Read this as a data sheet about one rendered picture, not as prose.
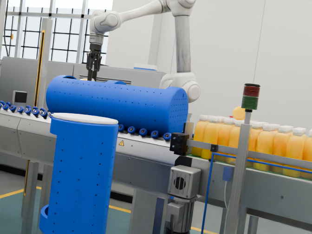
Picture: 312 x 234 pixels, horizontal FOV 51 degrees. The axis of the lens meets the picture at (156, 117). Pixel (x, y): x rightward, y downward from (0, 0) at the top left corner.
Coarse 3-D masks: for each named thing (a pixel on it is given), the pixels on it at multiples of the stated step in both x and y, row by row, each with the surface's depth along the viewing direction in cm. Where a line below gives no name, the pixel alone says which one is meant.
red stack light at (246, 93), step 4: (244, 88) 131; (248, 88) 129; (252, 88) 128; (256, 88) 128; (244, 92) 130; (248, 92) 129; (252, 92) 128; (256, 92) 128; (252, 96) 128; (256, 96) 129
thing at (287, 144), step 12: (252, 132) 151; (264, 132) 146; (276, 132) 159; (288, 132) 159; (252, 144) 151; (264, 144) 144; (276, 144) 146; (288, 144) 141; (300, 144) 139; (288, 156) 140; (300, 156) 139; (300, 168) 141
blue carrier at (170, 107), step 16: (64, 80) 210; (80, 80) 206; (112, 80) 201; (48, 96) 210; (64, 96) 204; (80, 96) 198; (96, 96) 193; (112, 96) 188; (128, 96) 184; (144, 96) 180; (160, 96) 177; (176, 96) 178; (64, 112) 209; (80, 112) 201; (96, 112) 194; (112, 112) 188; (128, 112) 183; (144, 112) 178; (160, 112) 174; (176, 112) 181; (144, 128) 184; (160, 128) 177; (176, 128) 184
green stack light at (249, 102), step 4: (244, 96) 130; (248, 96) 129; (244, 100) 130; (248, 100) 129; (252, 100) 128; (256, 100) 129; (244, 104) 130; (248, 104) 129; (252, 104) 128; (256, 104) 129; (244, 108) 130; (248, 108) 129; (252, 108) 128; (256, 108) 129
